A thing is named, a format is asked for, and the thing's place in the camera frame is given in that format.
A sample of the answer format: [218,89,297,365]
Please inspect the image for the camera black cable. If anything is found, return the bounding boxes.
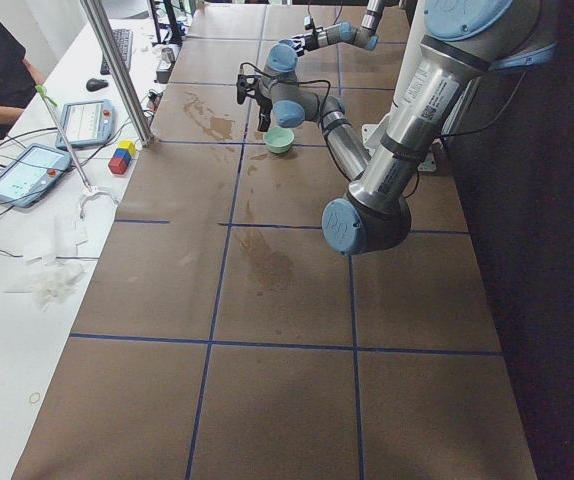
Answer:
[239,62,333,109]

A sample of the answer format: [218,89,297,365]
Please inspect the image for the green handled reach grabber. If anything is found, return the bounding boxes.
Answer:
[36,85,118,218]

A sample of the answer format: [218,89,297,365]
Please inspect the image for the green ceramic bowl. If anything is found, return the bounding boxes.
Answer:
[263,126,295,154]

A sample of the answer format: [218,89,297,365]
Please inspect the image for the aluminium frame post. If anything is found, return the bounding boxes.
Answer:
[80,0,154,147]

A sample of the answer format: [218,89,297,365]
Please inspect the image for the black keyboard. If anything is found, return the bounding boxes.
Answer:
[112,28,133,70]

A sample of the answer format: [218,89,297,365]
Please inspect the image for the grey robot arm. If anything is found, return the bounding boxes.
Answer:
[281,0,401,56]
[237,1,560,256]

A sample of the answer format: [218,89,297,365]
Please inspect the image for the far teach pendant tablet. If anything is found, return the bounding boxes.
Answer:
[60,99,114,149]

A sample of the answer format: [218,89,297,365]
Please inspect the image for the blue plastic cup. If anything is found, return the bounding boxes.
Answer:
[280,39,302,51]

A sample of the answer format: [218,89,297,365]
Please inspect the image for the white mounting pillar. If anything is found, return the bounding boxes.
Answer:
[361,0,463,173]

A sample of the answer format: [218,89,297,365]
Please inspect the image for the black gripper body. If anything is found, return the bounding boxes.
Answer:
[256,94,273,117]
[291,34,317,54]

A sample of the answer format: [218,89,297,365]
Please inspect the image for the black computer mouse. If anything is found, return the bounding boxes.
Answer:
[85,78,108,92]

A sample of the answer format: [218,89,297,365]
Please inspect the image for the crumpled white tissues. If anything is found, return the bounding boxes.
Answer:
[3,214,88,310]

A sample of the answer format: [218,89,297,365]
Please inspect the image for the teach pendant tablet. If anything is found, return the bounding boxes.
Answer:
[60,99,114,149]
[0,143,72,208]

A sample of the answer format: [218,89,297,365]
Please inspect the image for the near teach pendant tablet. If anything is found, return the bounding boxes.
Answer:
[0,143,72,208]

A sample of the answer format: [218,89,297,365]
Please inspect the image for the steel tumbler cup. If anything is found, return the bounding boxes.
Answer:
[161,47,176,64]

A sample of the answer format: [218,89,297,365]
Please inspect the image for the red blue yellow blocks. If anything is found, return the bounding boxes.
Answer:
[108,140,137,175]

